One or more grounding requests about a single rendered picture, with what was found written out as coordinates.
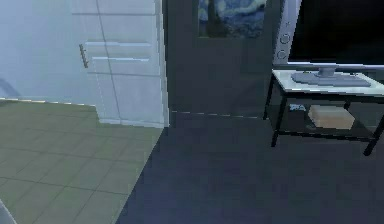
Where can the white room door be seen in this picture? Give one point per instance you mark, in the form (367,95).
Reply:
(130,73)

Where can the blue swirl framed painting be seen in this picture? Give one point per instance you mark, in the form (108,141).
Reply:
(231,18)

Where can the small blue white object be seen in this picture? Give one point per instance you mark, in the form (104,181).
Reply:
(297,107)

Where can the tan cardboard box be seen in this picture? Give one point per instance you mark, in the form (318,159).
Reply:
(331,117)

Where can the black television set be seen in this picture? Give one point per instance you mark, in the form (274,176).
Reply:
(336,33)

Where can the black frame television table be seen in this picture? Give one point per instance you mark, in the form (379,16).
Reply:
(293,110)

